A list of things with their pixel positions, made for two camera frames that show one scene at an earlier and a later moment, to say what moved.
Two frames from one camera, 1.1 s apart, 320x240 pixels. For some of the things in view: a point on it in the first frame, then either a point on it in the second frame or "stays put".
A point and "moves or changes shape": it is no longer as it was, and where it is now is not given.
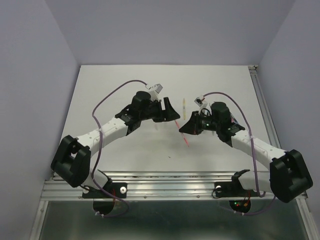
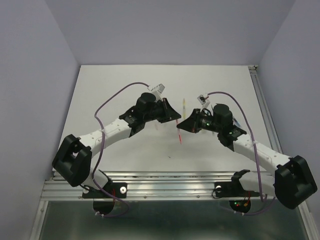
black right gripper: x=192 y=126 stays put
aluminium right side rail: x=265 y=108 stays put
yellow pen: x=184 y=109 stays put
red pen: x=182 y=134 moves or changes shape
